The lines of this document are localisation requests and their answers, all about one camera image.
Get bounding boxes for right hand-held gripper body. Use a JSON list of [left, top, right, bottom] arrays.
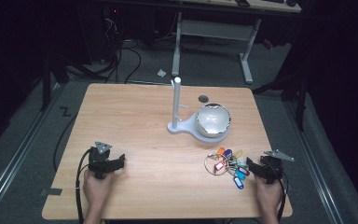
[[259, 148, 295, 185]]

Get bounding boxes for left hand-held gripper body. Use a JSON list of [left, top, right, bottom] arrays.
[[88, 141, 116, 180]]

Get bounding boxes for key ring with coloured tags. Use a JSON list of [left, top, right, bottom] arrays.
[[203, 147, 252, 190]]

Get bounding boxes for person's right hand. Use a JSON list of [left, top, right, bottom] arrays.
[[255, 176, 284, 217]]

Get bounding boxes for person's left hand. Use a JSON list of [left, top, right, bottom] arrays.
[[82, 169, 115, 217]]

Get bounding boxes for grey tape strip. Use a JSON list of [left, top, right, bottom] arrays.
[[39, 188, 63, 198]]

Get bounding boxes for silver metal bowl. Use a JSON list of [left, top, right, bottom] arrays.
[[195, 103, 232, 139]]

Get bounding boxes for white stand with pole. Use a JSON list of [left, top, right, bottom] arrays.
[[166, 76, 231, 145]]

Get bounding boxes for black stand legs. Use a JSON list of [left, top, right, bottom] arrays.
[[40, 43, 71, 112], [252, 59, 310, 133]]

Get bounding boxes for dark computer tower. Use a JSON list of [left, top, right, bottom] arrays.
[[83, 4, 123, 64]]

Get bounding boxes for light wooden desk top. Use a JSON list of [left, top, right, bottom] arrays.
[[167, 0, 303, 14]]

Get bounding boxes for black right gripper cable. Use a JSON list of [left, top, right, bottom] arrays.
[[275, 169, 291, 222]]

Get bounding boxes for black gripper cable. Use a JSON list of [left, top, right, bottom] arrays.
[[75, 148, 93, 224], [275, 169, 291, 222]]

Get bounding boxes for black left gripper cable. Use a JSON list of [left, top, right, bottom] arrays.
[[75, 148, 93, 224]]

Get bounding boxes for thin black floor cable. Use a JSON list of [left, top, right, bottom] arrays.
[[52, 114, 78, 173]]

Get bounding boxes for metal floor rail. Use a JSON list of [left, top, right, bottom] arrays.
[[283, 101, 346, 224], [0, 82, 63, 222]]

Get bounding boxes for black floor cables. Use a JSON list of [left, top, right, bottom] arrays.
[[71, 38, 143, 85]]

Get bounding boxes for grey metal desk frame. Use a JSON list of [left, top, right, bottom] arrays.
[[171, 11, 263, 86]]

